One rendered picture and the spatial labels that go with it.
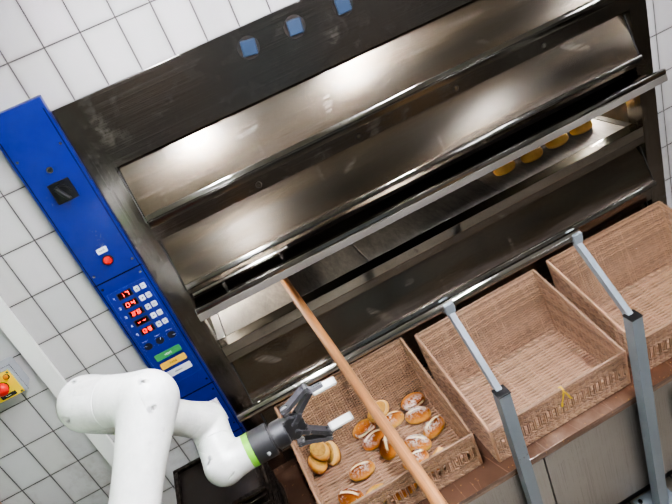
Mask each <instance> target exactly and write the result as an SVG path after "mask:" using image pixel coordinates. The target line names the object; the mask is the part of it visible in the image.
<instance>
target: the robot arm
mask: <svg viewBox="0 0 672 504"><path fill-rule="evenodd" d="M336 384H337V382H336V380H335V378H334V377H333V376H332V377H330V378H328V379H326V380H325V381H323V382H321V381H319V382H317V383H315V384H313V385H312V386H307V385H306V384H305V383H302V384H301V385H300V386H299V388H298V389H297V390H296V391H295V392H294V394H293V395H292V396H291V397H290V398H289V400H288V401H287V402H286V403H285V404H284V405H282V406H281V407H280V408H279V410H280V413H281V415H282V416H283V417H282V418H278V419H276V420H274V421H272V422H271V423H269V424H268V427H267V426H266V424H265V423H262V424H260V425H259V426H257V427H255V428H253V429H251V430H250V431H248V432H246V433H244V434H242V435H241V436H239V437H234V435H233V432H232V430H231V427H230V424H229V422H228V419H227V415H226V413H225V411H224V409H223V408H222V407H221V406H220V405H219V404H217V403H215V402H210V401H189V400H185V399H180V391H179V388H178V386H177V384H176V382H175V380H174V379H173V378H172V377H171V376H170V375H169V374H167V373H166V372H164V371H161V370H158V369H142V370H138V371H133V372H128V373H121V374H112V375H100V374H86V375H81V376H78V377H76V378H74V379H72V380H70V381H69V382H68V383H67V384H66V385H65V386H64V387H63V388H62V390H61V391H60V393H59V395H58V398H57V403H56V410H57V414H58V417H59V419H60V421H61V422H62V423H63V425H64V426H66V427H67V428H68V429H70V430H72V431H75V432H78V433H88V434H106V435H115V441H114V456H113V467H112V477H111V486H110V494H109V501H108V504H161V502H162V494H163V486H164V479H165V472H166V466H167V460H168V454H169V449H170V444H171V439H172V436H180V437H186V438H190V439H193V441H194V443H195V445H196V447H197V450H198V453H199V456H200V459H201V462H202V466H203V470H204V473H205V476H206V478H207V479H208V480H209V481H210V482H211V483H212V484H213V485H215V486H218V487H229V486H232V485H234V484H235V483H237V482H238V481H239V480H240V479H241V478H242V477H243V476H245V475H246V474H247V473H249V472H250V471H251V470H253V469H255V468H256V467H258V466H260V465H262V464H263V463H265V462H267V461H269V460H270V459H272V458H274V457H276V456H277V455H279V453H280V452H279V449H278V448H280V449H283V448H285V447H286V446H288V445H290V444H291V443H292V441H293V440H296V439H297V443H298V445H299V447H303V446H305V445H307V444H313V443H320V442H326V441H331V440H333V433H334V432H335V431H337V430H338V429H340V428H342V427H343V425H344V424H346V423H348V422H349V421H351V420H353V419H354V417H353V415H352V414H351V412H350V411H349V412H347V413H345V414H343V415H342V416H340V417H338V418H336V419H335V420H333V421H331V422H329V423H328V426H320V425H308V424H306V423H305V421H304V419H303V417H302V413H303V411H304V409H305V407H306V405H307V404H308V402H309V400H310V398H311V396H312V395H313V396H316V395H318V394H320V393H321V392H323V391H325V390H327V389H328V388H330V387H332V386H334V385H336ZM297 403H298V404H297ZM296 404H297V406H296V407H295V408H294V406H295V405H296ZM293 408H294V410H293V411H292V413H289V412H290V411H291V410H292V409H293ZM310 434H311V435H310ZM302 435H305V436H302ZM327 436H328V437H327Z"/></svg>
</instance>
